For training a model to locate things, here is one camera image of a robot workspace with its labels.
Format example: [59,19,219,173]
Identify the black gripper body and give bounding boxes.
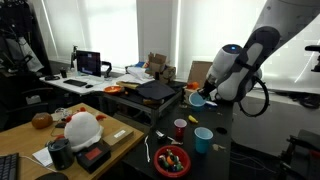
[199,78,217,98]

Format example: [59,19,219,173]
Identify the small teal plastic cup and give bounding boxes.
[188,90,208,112]

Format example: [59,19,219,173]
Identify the red plastic cup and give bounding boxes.
[173,118,188,140]

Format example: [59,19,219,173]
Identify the tall teal plastic cup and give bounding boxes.
[193,126,214,155]

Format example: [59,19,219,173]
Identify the red bowl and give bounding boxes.
[153,144,192,179]

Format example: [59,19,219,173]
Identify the orange bowl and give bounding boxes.
[102,84,124,95]

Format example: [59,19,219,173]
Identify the orange toy ball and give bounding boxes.
[187,81,200,91]

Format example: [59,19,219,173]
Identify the large brown cardboard box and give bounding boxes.
[187,59,214,89]

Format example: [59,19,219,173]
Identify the yellow toy banana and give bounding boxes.
[187,114,199,125]

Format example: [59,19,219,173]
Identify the open cardboard box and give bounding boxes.
[144,51,177,84]

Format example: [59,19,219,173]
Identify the white plastic fork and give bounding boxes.
[154,129,184,146]

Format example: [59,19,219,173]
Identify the white paper pile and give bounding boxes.
[124,64,155,84]

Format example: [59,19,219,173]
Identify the white plastic knife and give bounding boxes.
[143,134,152,164]

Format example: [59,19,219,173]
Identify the flat brown cardboard box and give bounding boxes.
[101,125,135,152]

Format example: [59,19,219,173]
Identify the white desk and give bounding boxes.
[38,71,134,98]

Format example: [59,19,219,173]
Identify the black computer monitor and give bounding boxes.
[75,49,102,78]

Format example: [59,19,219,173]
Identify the white chicken plush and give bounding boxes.
[53,106,108,153]

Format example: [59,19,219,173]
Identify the slim black keyboard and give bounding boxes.
[62,78,88,88]

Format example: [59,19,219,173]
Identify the black box red label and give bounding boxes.
[74,141,112,175]

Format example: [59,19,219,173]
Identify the black desk tripod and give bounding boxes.
[69,44,78,71]

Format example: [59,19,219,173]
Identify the black mug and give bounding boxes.
[59,66,68,79]
[46,137,75,172]

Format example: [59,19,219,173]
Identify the glass jar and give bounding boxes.
[53,107,69,122]

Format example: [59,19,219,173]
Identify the brown ball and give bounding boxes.
[30,111,54,130]

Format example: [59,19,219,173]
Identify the white paper sheet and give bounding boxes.
[31,146,54,168]

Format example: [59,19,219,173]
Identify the black oval pad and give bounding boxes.
[34,171,69,180]

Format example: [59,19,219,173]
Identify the black office chair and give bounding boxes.
[0,74,64,133]

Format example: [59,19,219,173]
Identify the wooden table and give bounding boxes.
[0,102,146,180]

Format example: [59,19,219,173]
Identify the dark hanging clothes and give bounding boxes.
[0,0,51,78]

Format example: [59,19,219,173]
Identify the black mechanical keyboard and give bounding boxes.
[0,152,20,180]

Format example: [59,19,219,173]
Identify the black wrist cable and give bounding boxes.
[238,75,270,118]

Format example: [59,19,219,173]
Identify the metal frame table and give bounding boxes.
[99,79,188,126]

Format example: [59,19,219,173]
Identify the black cable bundle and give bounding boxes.
[288,91,320,109]

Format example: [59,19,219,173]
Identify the black stereo camera on stand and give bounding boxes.
[304,43,320,74]

